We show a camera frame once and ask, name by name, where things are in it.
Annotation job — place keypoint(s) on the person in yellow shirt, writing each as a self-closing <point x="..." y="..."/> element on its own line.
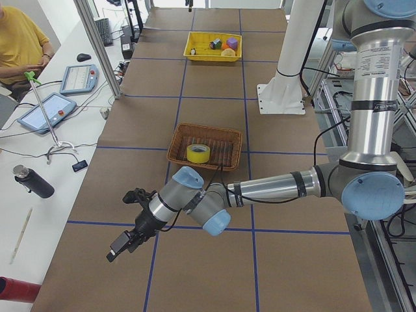
<point x="24" y="46"/>

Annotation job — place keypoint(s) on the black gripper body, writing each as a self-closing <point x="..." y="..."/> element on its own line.
<point x="145" y="224"/>

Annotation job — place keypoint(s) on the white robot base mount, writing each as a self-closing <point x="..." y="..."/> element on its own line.
<point x="283" y="93"/>

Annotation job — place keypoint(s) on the yellow tape roll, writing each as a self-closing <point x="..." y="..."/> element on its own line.
<point x="198" y="153"/>

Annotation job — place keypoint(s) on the teach pendant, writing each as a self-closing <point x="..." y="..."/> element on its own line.
<point x="57" y="107"/>
<point x="79" y="79"/>

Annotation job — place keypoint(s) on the small silver can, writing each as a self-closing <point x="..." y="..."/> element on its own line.
<point x="215" y="44"/>

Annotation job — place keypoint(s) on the black bottle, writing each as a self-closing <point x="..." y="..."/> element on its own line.
<point x="32" y="181"/>

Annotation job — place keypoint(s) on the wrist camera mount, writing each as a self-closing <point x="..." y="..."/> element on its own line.
<point x="139" y="195"/>

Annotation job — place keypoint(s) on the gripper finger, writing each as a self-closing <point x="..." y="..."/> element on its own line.
<point x="120" y="244"/>

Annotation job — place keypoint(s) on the toy croissant bread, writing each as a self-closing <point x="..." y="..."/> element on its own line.
<point x="229" y="52"/>

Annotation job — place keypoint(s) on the black keyboard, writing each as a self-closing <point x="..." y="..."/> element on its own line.
<point x="104" y="30"/>

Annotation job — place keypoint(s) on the teach pendant near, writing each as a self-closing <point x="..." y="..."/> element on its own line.
<point x="57" y="107"/>

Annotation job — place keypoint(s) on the aluminium camera post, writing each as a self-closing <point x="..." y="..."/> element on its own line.
<point x="87" y="19"/>

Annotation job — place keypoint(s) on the red cylinder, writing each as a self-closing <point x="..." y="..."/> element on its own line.
<point x="18" y="291"/>

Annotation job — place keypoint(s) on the purple foam block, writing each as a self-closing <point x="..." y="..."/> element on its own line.
<point x="232" y="43"/>

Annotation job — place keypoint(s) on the black computer mouse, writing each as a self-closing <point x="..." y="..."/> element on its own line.
<point x="81" y="57"/>

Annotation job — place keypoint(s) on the teach pendant far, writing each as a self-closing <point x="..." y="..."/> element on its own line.
<point x="79" y="79"/>

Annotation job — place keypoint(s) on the small black phone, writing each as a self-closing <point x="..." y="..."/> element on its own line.
<point x="80" y="165"/>

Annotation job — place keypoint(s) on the brown wicker basket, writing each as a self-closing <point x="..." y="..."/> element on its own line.
<point x="225" y="145"/>

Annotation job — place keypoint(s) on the wooden stick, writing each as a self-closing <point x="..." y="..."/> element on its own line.
<point x="20" y="238"/>

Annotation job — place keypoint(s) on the yellow woven basket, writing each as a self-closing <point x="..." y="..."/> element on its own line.
<point x="200" y="42"/>

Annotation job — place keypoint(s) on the green tipped metal stand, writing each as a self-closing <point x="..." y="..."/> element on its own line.
<point x="58" y="145"/>

